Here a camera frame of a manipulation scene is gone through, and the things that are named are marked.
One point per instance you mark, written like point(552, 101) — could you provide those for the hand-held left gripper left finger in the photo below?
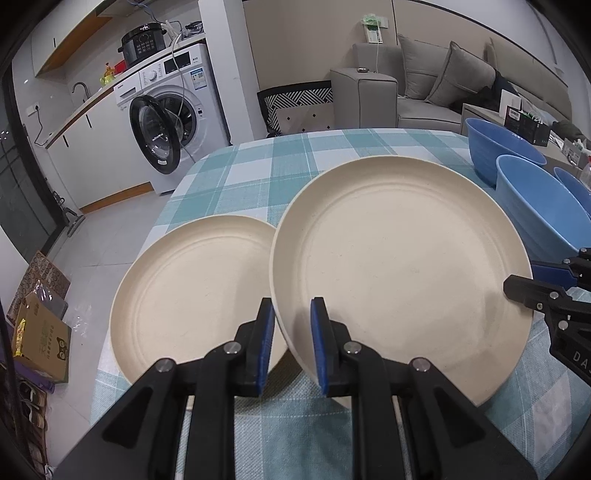
point(267, 332)

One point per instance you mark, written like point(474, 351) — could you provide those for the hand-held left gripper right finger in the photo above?
point(318, 341)

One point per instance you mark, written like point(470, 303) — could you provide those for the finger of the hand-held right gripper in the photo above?
point(554, 272)
point(526, 290)

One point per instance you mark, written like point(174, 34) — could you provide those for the blue bowl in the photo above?
point(540, 207)
point(498, 143)
point(577, 184)

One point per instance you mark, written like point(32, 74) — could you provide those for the cream plate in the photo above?
point(397, 258)
point(194, 295)

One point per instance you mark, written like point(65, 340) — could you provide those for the black open box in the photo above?
point(526, 127)

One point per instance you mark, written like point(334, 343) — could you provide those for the teal checked tablecloth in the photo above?
point(258, 180)

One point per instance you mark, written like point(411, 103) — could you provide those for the grey side cabinet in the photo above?
point(480, 113)

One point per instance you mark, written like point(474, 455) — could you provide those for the dark clothes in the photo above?
point(489, 94)

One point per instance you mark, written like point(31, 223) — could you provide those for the grey cushion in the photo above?
point(461, 76)
point(420, 64)

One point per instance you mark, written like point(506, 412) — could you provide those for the brown cardboard box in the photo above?
point(44, 341)

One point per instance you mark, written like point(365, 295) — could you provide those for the upright floor cleaner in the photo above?
point(71, 221)

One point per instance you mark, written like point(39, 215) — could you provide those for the white washing machine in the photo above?
point(194, 110)

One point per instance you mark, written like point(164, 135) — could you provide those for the patterned cardboard sheet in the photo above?
point(39, 277)

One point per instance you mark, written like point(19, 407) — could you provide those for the grey sofa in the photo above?
point(369, 101)

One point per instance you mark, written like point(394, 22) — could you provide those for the white kitchen base cabinets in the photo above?
point(97, 152)

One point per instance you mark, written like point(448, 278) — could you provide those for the dark glass door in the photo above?
point(23, 184)

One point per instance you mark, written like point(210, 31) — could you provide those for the yellow bottle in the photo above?
point(107, 74)

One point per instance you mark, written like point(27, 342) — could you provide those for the metal kitchen faucet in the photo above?
point(83, 90)

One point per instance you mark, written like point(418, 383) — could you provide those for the black pressure cooker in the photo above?
point(143, 44)

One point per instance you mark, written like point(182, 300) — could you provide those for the white wall cabinets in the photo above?
point(64, 37)

